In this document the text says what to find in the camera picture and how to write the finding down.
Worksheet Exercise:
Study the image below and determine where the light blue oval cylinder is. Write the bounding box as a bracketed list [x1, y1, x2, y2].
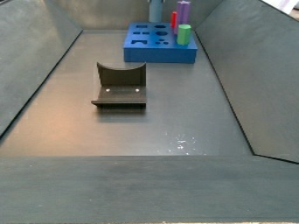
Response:
[148, 0, 164, 23]

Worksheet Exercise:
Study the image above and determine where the black cradle fixture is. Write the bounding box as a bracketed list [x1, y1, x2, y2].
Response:
[91, 63, 147, 107]

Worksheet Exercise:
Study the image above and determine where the red oblong peg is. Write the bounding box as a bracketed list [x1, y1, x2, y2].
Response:
[171, 11, 177, 28]

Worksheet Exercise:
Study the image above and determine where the purple star peg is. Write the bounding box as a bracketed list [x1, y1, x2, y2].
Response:
[173, 0, 192, 33]

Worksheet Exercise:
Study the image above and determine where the green hexagon peg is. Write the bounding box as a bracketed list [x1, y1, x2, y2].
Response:
[176, 24, 192, 46]

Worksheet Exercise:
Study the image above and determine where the blue shape sorter board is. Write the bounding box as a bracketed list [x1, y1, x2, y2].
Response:
[123, 22, 199, 65]

